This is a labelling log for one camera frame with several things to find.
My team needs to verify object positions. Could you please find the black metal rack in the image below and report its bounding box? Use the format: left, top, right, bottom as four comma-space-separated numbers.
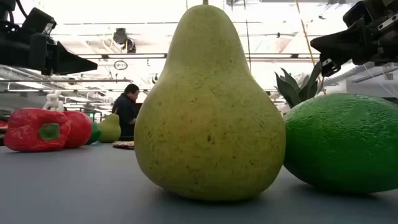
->
81, 109, 103, 123

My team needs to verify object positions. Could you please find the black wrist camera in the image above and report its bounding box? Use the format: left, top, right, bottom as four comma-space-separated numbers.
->
343, 1, 374, 28
21, 7, 57, 35

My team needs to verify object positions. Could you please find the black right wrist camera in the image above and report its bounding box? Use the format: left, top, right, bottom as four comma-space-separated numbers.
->
343, 1, 374, 28

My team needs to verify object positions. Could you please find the yellow hanging cable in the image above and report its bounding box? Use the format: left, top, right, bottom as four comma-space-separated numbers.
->
295, 0, 326, 95

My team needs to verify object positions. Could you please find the large yellow-green pear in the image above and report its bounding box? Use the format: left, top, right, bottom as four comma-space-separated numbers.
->
133, 0, 287, 202

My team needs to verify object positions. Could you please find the person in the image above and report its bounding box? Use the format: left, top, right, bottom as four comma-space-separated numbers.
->
111, 83, 141, 141

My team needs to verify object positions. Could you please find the horizontal ceiling pipe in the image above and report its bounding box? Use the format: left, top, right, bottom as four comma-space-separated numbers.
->
0, 78, 134, 83

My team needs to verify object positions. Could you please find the round woven placemat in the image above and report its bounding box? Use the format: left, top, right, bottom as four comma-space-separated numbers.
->
112, 140, 136, 151

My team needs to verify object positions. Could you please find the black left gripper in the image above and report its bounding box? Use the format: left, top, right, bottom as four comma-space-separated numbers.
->
0, 32, 98, 77

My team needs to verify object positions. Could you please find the silver ribbed air duct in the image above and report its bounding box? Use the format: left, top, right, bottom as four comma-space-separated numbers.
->
325, 63, 374, 85

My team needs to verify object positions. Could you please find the green spiky artificial plant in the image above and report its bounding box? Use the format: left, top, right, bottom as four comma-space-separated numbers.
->
275, 61, 326, 109

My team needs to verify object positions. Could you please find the green lime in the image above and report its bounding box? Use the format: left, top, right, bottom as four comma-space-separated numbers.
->
86, 121, 103, 146
282, 92, 398, 194

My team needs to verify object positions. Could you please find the hanging black ceiling device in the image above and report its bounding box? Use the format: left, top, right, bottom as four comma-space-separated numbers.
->
112, 27, 137, 54

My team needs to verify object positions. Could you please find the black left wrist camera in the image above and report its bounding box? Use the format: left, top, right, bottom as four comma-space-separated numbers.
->
21, 7, 57, 35

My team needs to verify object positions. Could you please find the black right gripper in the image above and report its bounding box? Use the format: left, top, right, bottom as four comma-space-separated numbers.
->
310, 12, 398, 78

